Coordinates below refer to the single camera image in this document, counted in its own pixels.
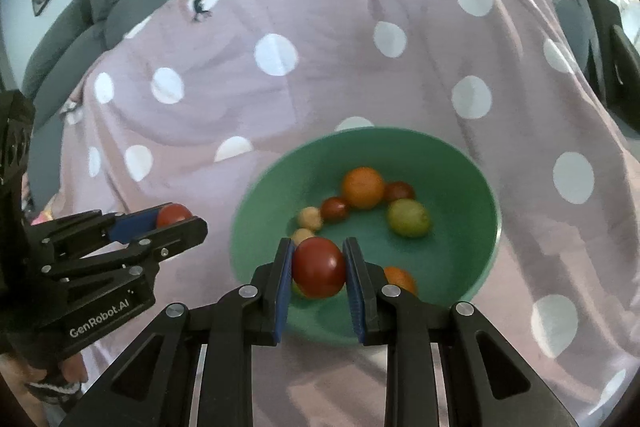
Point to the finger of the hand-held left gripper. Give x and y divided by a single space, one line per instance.
135 224
180 234

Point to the green lime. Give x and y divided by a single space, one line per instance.
409 218
298 291

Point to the person's left hand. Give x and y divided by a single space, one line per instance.
70 369

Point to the colourful small object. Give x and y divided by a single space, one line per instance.
40 216

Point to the tan longan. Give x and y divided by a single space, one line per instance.
301 235
310 218

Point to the large orange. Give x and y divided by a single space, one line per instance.
363 187

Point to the pink polka dot blanket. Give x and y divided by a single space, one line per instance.
350 82

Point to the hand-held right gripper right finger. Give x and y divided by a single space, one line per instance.
355 292

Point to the green bowl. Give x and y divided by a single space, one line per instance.
450 217

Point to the black stand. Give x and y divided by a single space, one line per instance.
607 47

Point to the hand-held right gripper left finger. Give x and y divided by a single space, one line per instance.
282 292

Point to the person's left forearm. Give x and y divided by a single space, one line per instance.
50 394

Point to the dark red cherry tomato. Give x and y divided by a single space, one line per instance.
400 191

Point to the small orange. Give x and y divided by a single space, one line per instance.
402 279

